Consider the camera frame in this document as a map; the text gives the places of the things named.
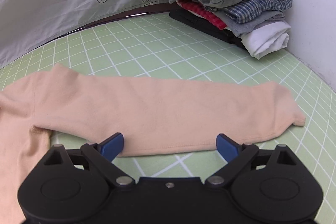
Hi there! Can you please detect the folded white shirt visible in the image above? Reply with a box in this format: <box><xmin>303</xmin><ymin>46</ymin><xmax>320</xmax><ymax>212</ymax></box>
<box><xmin>241</xmin><ymin>20</ymin><xmax>291</xmax><ymax>60</ymax></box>

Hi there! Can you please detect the folded red garment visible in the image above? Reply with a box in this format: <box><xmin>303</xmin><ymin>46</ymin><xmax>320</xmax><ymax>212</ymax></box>
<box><xmin>175</xmin><ymin>0</ymin><xmax>227</xmax><ymax>30</ymax></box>

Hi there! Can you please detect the green grid cutting mat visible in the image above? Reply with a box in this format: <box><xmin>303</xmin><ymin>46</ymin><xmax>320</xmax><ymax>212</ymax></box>
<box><xmin>1</xmin><ymin>13</ymin><xmax>335</xmax><ymax>223</ymax></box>

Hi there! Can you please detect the folded black garment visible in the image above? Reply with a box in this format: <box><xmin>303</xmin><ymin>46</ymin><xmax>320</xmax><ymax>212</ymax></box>
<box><xmin>169</xmin><ymin>9</ymin><xmax>247</xmax><ymax>51</ymax></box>

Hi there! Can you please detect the folded blue plaid shirt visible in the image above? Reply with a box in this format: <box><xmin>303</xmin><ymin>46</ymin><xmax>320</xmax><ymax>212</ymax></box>
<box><xmin>223</xmin><ymin>0</ymin><xmax>294</xmax><ymax>24</ymax></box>

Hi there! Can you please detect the beige long sleeve shirt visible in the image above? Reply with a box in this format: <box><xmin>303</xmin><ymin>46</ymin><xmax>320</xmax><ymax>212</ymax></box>
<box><xmin>1</xmin><ymin>64</ymin><xmax>305</xmax><ymax>223</ymax></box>

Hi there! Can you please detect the folded light grey garment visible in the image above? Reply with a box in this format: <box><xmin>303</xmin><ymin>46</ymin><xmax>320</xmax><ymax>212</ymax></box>
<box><xmin>214</xmin><ymin>11</ymin><xmax>285</xmax><ymax>37</ymax></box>

